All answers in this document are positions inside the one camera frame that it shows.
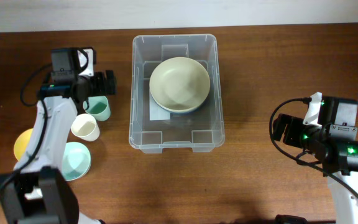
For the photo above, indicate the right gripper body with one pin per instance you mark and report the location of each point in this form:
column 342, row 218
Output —
column 294, row 135

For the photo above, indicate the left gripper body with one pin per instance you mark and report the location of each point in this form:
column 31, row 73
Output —
column 97, row 84

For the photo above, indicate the green cup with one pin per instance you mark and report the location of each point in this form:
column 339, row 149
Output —
column 98, row 107

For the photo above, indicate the cream cup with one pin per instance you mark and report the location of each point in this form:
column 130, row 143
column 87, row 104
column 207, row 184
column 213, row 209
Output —
column 85, row 127

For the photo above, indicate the light green bowl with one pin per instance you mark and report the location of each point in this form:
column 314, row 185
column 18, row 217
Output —
column 76, row 161

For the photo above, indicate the yellow bowl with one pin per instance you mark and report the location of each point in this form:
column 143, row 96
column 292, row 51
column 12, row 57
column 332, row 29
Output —
column 21, row 143

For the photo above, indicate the beige bowl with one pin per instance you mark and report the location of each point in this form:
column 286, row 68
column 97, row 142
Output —
column 179, row 83

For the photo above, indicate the dark blue plate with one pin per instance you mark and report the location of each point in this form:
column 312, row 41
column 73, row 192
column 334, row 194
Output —
column 178, row 111

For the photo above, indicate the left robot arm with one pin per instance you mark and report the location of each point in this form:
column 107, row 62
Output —
column 35, row 191

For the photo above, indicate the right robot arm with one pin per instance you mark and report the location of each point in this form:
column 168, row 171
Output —
column 327, row 139

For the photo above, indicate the white label in bin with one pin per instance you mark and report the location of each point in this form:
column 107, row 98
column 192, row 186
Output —
column 156, row 112

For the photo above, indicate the clear plastic storage bin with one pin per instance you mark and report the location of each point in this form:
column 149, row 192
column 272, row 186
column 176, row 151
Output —
column 201, row 130

